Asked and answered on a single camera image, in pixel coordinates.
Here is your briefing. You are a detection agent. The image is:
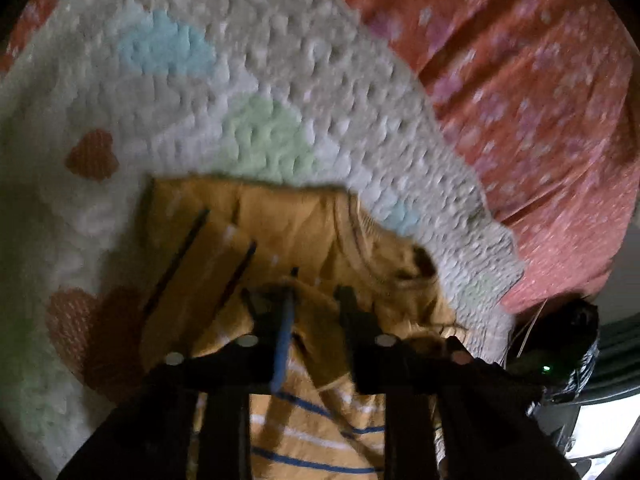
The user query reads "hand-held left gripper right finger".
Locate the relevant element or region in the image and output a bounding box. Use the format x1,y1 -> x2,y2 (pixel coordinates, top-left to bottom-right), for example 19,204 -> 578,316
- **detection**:
334,284 -> 581,480

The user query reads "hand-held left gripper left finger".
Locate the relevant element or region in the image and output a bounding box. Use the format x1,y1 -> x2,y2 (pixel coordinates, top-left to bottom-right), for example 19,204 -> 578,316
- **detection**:
57,286 -> 298,480

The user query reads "yellow striped sweater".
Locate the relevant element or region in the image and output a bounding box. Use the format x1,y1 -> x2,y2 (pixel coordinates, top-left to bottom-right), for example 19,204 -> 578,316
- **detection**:
140,174 -> 472,480

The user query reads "white quilted heart mat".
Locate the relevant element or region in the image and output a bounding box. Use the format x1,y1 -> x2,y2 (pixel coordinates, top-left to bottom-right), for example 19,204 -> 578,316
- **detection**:
0,0 -> 526,461

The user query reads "red floral bedsheet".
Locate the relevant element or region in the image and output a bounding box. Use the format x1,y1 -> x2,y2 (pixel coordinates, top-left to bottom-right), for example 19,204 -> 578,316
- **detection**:
0,0 -> 637,314

